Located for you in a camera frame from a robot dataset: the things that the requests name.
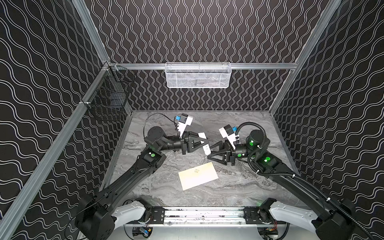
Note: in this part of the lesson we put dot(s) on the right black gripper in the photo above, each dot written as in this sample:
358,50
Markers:
229,152

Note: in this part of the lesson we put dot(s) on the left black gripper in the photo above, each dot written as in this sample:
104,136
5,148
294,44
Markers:
184,144

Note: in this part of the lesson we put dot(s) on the cream yellow envelope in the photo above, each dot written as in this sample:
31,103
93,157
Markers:
197,176

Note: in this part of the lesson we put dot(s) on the white glue stick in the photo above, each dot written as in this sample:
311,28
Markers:
205,144

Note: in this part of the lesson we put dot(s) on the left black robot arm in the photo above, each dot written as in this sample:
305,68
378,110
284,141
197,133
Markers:
99,215

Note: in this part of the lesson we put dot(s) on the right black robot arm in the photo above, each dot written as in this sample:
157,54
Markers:
328,218

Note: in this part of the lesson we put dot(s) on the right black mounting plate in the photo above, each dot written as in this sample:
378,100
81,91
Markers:
258,216

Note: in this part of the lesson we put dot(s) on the black mounting plate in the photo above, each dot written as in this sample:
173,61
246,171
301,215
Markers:
152,215
258,216

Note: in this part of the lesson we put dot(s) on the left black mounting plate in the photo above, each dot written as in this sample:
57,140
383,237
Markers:
152,215

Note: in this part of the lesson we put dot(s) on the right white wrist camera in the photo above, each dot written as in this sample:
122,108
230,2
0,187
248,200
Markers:
230,133

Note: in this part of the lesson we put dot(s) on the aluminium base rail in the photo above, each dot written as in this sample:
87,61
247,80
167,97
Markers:
213,216

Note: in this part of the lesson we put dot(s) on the white wire mesh basket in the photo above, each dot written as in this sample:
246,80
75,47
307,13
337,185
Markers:
195,75

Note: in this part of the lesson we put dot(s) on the black wire basket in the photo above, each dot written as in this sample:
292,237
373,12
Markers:
108,102

